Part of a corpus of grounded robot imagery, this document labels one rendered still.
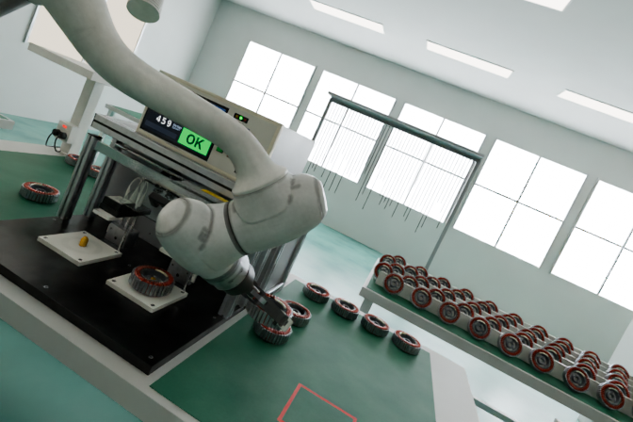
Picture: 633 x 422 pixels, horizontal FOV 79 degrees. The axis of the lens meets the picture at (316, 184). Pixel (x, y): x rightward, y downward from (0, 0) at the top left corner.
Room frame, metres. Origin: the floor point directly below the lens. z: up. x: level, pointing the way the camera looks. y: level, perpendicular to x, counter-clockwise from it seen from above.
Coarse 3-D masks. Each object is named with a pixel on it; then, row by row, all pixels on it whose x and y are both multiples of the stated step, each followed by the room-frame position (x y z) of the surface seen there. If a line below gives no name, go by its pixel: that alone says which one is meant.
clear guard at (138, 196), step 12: (144, 180) 0.90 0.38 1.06; (156, 180) 0.94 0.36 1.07; (168, 180) 0.98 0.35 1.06; (132, 192) 0.87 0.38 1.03; (144, 192) 0.88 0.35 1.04; (156, 192) 0.88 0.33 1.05; (168, 192) 0.88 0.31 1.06; (180, 192) 0.92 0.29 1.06; (192, 192) 0.97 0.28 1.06; (204, 192) 1.03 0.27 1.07; (216, 192) 1.09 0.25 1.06; (132, 204) 0.85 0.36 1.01; (144, 204) 0.85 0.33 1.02; (144, 216) 0.83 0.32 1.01; (156, 216) 0.83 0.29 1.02
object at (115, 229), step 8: (112, 224) 1.17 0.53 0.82; (120, 224) 1.18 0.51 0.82; (112, 232) 1.16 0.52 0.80; (120, 232) 1.16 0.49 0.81; (128, 232) 1.16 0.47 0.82; (136, 232) 1.18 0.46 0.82; (112, 240) 1.16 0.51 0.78; (120, 240) 1.15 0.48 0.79; (128, 240) 1.16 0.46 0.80; (136, 240) 1.20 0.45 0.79
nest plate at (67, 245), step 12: (48, 240) 0.99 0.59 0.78; (60, 240) 1.02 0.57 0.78; (72, 240) 1.04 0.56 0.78; (96, 240) 1.10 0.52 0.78; (60, 252) 0.97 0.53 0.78; (72, 252) 0.98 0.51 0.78; (84, 252) 1.01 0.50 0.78; (96, 252) 1.04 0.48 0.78; (108, 252) 1.07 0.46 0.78; (120, 252) 1.09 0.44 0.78; (84, 264) 0.97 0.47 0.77
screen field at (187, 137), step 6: (186, 132) 1.15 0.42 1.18; (192, 132) 1.14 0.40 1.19; (180, 138) 1.15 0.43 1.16; (186, 138) 1.15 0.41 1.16; (192, 138) 1.14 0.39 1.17; (198, 138) 1.14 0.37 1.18; (204, 138) 1.13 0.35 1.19; (186, 144) 1.15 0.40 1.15; (192, 144) 1.14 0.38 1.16; (198, 144) 1.14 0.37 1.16; (204, 144) 1.13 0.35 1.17; (210, 144) 1.13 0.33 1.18; (198, 150) 1.13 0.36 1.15; (204, 150) 1.13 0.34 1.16
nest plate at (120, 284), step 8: (112, 280) 0.94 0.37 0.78; (120, 280) 0.95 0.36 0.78; (120, 288) 0.92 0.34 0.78; (128, 288) 0.93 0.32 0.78; (176, 288) 1.04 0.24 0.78; (128, 296) 0.91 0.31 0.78; (136, 296) 0.92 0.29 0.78; (144, 296) 0.93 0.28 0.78; (152, 296) 0.95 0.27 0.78; (168, 296) 0.98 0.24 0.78; (176, 296) 1.00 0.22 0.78; (184, 296) 1.02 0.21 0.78; (144, 304) 0.90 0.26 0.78; (152, 304) 0.91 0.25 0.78; (160, 304) 0.93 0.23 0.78; (168, 304) 0.96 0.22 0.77; (152, 312) 0.90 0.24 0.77
